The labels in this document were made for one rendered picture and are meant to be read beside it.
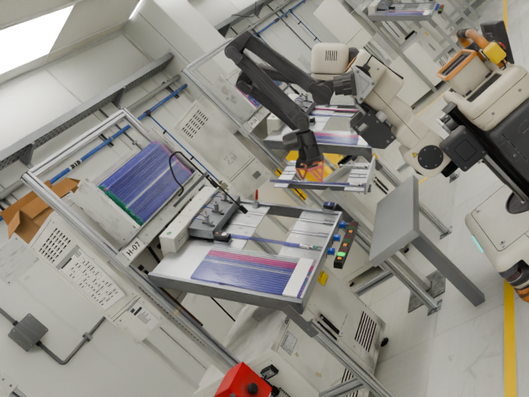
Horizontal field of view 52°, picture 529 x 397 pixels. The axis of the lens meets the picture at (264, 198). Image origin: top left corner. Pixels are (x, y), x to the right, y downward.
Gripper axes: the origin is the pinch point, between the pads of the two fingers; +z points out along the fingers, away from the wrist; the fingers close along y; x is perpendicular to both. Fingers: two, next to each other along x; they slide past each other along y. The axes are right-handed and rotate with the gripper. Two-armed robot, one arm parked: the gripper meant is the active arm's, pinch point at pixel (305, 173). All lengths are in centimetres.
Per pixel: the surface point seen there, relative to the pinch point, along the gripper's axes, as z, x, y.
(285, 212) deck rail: 17.3, -8.5, 11.0
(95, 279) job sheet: 25, -84, 74
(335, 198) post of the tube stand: 17.6, 14.2, -9.1
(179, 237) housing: 12, -49, 52
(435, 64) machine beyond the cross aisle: 48, 60, -420
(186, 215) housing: 8, -51, 38
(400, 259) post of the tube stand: 52, 50, -9
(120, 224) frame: -1, -71, 65
